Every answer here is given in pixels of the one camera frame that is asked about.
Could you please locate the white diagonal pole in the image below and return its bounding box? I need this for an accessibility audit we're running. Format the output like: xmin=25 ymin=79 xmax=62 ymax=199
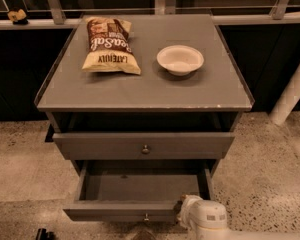
xmin=269 ymin=64 xmax=300 ymax=125

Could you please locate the white paper bowl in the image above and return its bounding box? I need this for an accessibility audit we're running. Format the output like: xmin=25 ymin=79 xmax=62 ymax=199
xmin=156 ymin=45 xmax=204 ymax=76

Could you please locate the brown cream chip bag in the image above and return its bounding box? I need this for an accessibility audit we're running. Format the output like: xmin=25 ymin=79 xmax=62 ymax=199
xmin=82 ymin=17 xmax=141 ymax=75

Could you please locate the grey top drawer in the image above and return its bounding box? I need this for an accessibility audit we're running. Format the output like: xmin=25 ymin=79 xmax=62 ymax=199
xmin=53 ymin=132 xmax=234 ymax=160

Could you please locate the grey drawer cabinet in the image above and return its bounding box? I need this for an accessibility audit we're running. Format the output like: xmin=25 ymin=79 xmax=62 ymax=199
xmin=33 ymin=13 xmax=256 ymax=172

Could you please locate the metal window railing frame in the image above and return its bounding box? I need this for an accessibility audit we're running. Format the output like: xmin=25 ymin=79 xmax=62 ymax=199
xmin=0 ymin=0 xmax=300 ymax=30

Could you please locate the yellow black object on ledge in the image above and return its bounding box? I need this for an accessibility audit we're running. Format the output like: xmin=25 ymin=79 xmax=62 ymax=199
xmin=8 ymin=9 xmax=28 ymax=25

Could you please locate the grey drawer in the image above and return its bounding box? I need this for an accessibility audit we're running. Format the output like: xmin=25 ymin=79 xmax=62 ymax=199
xmin=63 ymin=160 xmax=214 ymax=223
xmin=53 ymin=132 xmax=234 ymax=160

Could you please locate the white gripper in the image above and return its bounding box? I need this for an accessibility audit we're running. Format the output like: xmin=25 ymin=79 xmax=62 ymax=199
xmin=177 ymin=194 xmax=228 ymax=230

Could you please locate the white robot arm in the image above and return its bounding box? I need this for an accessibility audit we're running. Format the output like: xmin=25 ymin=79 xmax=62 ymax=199
xmin=178 ymin=195 xmax=300 ymax=240

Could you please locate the black object on floor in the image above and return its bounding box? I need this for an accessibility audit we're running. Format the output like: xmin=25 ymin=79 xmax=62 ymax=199
xmin=35 ymin=228 xmax=55 ymax=240

